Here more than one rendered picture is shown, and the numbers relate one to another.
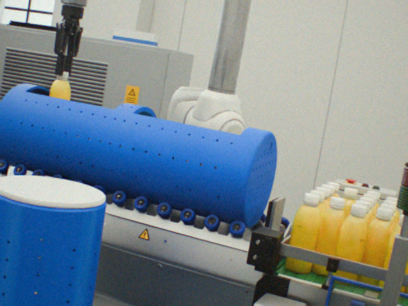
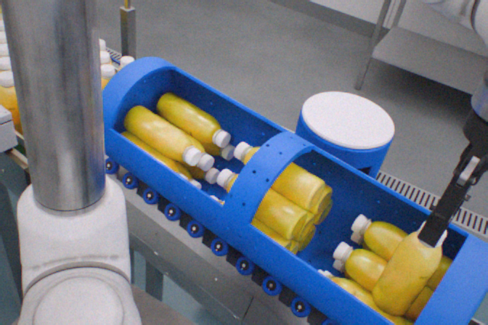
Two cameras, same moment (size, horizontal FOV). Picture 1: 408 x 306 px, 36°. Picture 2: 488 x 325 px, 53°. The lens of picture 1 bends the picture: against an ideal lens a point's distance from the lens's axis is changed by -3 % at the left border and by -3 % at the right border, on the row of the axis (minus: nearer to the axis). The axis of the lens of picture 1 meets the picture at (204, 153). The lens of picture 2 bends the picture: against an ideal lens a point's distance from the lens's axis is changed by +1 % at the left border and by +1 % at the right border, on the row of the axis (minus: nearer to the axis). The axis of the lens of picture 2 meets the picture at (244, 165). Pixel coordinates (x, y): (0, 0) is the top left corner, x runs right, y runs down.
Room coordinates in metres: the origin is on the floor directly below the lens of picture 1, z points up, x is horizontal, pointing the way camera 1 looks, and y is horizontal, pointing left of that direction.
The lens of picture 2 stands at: (2.76, 0.30, 1.84)
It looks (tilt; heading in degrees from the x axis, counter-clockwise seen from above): 41 degrees down; 191
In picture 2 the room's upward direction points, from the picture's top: 10 degrees clockwise
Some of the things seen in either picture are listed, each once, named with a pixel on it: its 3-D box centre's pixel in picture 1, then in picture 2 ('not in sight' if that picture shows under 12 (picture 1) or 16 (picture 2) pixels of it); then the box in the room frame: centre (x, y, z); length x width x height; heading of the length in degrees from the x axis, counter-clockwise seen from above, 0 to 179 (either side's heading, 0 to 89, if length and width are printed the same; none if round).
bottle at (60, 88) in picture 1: (58, 104); (408, 270); (2.16, 0.51, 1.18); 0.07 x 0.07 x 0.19
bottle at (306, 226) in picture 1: (304, 235); not in sight; (1.65, -0.30, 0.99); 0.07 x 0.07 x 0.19
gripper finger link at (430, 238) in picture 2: (67, 65); (434, 227); (2.18, 0.50, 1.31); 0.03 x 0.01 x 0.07; 69
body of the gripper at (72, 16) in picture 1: (71, 19); (486, 143); (2.16, 0.51, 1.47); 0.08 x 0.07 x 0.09; 159
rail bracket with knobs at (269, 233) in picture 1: (266, 250); not in sight; (1.61, -0.20, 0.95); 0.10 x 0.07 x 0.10; 159
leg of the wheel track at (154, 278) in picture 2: not in sight; (155, 273); (1.77, -0.14, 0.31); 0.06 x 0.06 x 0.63; 69
